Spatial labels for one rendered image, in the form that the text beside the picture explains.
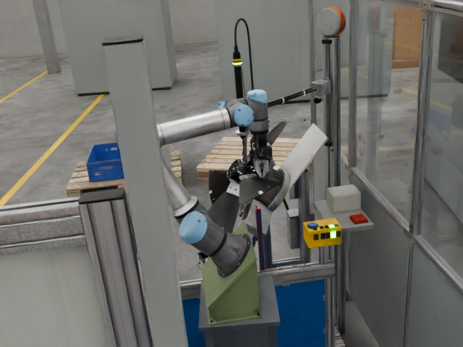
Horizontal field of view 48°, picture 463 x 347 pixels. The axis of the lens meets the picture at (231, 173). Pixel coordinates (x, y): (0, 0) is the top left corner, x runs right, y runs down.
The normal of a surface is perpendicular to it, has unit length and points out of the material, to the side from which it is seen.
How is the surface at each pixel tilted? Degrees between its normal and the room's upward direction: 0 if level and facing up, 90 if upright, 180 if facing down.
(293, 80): 90
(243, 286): 90
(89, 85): 90
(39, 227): 90
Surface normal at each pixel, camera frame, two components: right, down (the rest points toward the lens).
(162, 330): 0.14, 0.38
